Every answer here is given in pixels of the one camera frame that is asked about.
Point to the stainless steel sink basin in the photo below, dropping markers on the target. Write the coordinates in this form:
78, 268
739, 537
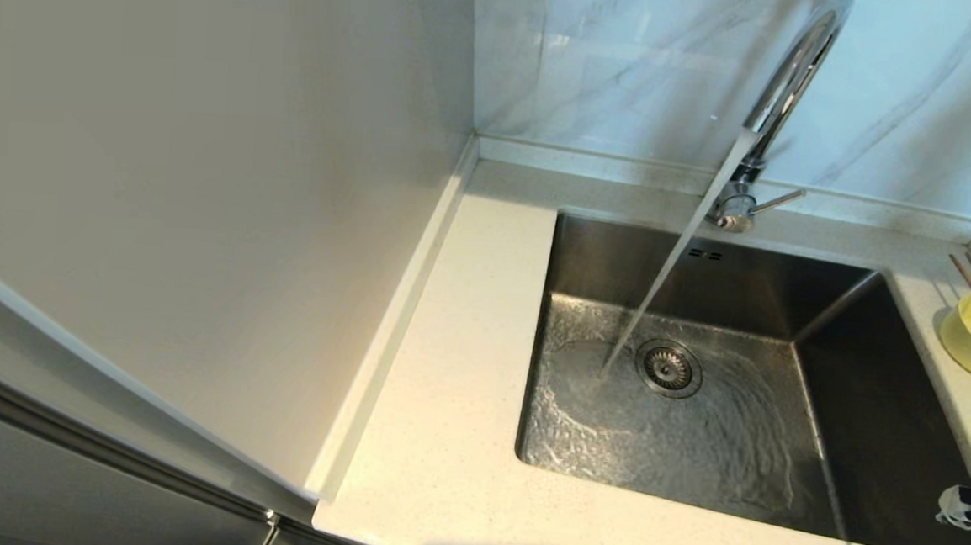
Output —
882, 398

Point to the round metal drain strainer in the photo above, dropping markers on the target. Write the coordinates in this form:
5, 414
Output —
668, 368

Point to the white tall side panel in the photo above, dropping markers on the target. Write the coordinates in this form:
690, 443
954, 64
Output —
205, 163

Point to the grey steel appliance front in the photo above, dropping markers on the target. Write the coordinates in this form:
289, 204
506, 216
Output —
59, 491

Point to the chrome gooseneck faucet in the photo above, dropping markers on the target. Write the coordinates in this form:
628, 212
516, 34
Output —
788, 84

